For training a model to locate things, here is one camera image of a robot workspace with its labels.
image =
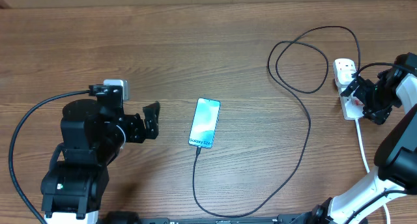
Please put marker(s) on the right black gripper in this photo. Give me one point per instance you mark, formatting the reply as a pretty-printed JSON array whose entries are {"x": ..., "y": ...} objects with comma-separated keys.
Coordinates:
[{"x": 378, "y": 113}]

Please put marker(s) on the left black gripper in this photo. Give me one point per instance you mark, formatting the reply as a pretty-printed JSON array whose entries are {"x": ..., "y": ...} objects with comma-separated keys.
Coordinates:
[{"x": 137, "y": 132}]

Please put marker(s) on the Samsung Galaxy smartphone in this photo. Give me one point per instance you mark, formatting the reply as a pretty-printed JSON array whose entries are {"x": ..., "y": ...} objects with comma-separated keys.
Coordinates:
[{"x": 204, "y": 123}]

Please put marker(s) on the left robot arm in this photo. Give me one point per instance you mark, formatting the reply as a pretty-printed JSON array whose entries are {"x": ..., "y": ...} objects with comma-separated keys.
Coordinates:
[{"x": 94, "y": 130}]

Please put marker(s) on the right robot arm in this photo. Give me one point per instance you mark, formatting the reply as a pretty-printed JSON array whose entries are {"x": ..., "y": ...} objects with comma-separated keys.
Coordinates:
[{"x": 394, "y": 172}]

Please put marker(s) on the white charger plug adapter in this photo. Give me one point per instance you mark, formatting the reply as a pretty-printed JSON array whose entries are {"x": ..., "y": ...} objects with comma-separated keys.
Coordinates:
[{"x": 344, "y": 77}]

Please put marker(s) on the white power strip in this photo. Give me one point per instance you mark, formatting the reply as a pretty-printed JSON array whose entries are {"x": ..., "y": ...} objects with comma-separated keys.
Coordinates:
[{"x": 351, "y": 106}]

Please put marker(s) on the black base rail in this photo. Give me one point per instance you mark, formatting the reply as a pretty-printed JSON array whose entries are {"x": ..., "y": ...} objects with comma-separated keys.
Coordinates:
[{"x": 133, "y": 218}]

